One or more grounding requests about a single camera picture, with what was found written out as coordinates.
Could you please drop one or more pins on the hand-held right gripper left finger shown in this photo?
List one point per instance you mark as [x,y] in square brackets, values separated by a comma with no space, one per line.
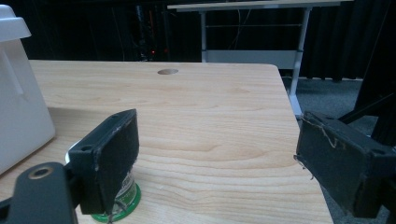
[106,161]

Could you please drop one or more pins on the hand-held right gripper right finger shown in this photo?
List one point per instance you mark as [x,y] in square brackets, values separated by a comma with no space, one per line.
[345,161]

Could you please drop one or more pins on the small round bottle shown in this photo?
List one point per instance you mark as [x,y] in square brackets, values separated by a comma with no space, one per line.
[129,195]

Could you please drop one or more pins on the white plastic storage box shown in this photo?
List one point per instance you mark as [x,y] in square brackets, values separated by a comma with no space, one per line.
[21,109]

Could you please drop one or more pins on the black metal stand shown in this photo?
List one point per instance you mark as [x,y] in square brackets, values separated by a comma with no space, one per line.
[378,102]

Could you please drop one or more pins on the black curtain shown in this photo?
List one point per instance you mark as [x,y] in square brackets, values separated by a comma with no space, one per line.
[77,31]

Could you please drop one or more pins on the dark equipment rack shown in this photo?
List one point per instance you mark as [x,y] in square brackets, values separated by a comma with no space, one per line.
[149,31]

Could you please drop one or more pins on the white metal frame desk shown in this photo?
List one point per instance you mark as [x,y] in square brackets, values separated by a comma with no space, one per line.
[249,57]

